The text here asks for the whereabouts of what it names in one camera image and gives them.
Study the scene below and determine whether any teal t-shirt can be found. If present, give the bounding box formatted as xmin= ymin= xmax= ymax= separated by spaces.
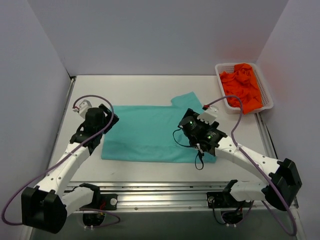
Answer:
xmin=101 ymin=92 xmax=202 ymax=164

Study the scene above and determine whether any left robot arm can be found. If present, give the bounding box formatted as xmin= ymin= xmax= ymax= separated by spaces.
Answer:
xmin=21 ymin=104 xmax=119 ymax=234

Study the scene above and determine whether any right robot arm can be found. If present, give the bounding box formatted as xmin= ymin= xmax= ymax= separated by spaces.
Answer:
xmin=178 ymin=107 xmax=302 ymax=211

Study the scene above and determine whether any orange t-shirt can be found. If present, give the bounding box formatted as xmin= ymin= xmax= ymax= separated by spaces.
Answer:
xmin=219 ymin=63 xmax=263 ymax=114

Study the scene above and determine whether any white plastic basket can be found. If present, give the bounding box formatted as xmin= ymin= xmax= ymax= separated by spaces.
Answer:
xmin=215 ymin=62 xmax=274 ymax=115

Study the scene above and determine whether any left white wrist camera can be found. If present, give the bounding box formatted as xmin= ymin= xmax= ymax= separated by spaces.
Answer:
xmin=72 ymin=99 xmax=92 ymax=119

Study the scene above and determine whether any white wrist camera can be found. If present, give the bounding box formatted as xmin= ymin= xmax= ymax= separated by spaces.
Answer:
xmin=197 ymin=105 xmax=219 ymax=125
xmin=72 ymin=99 xmax=92 ymax=119

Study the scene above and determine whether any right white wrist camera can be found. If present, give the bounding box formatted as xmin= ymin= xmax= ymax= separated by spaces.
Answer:
xmin=197 ymin=105 xmax=219 ymax=125

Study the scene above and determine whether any black cable on right wrist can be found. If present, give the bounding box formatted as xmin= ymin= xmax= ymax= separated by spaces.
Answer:
xmin=172 ymin=128 xmax=206 ymax=171

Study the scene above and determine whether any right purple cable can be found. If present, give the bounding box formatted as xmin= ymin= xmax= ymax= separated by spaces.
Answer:
xmin=204 ymin=94 xmax=298 ymax=237

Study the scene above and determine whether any purple cable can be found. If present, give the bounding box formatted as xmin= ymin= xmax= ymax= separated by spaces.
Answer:
xmin=1 ymin=94 xmax=116 ymax=226
xmin=204 ymin=94 xmax=298 ymax=237

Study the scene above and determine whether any aluminium mounting rail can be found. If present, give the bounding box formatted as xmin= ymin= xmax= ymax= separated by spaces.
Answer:
xmin=59 ymin=181 xmax=299 ymax=212

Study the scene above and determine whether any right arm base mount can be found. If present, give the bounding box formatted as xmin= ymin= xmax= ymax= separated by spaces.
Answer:
xmin=206 ymin=191 xmax=254 ymax=227

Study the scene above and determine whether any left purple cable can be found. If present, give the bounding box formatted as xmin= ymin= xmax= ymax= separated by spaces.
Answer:
xmin=1 ymin=94 xmax=116 ymax=226

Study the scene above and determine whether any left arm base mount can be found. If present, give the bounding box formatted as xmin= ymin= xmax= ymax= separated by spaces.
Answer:
xmin=81 ymin=193 xmax=121 ymax=229

